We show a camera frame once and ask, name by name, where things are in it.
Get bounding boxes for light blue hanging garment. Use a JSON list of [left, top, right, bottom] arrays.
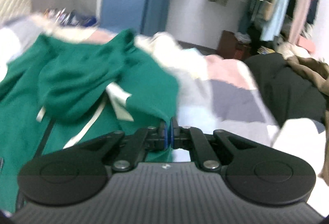
[[260, 0, 289, 42]]

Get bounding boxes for colour block bed quilt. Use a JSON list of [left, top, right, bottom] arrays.
[[0, 13, 329, 212]]

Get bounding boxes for dark red floor box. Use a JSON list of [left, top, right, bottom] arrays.
[[216, 30, 251, 61]]

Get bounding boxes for green hooded sweatshirt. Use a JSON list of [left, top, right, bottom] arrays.
[[1, 30, 178, 213]]

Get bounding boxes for blue folded mat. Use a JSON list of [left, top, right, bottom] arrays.
[[99, 0, 147, 33]]

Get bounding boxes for black garment on bed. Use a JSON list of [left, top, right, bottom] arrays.
[[244, 53, 326, 127]]

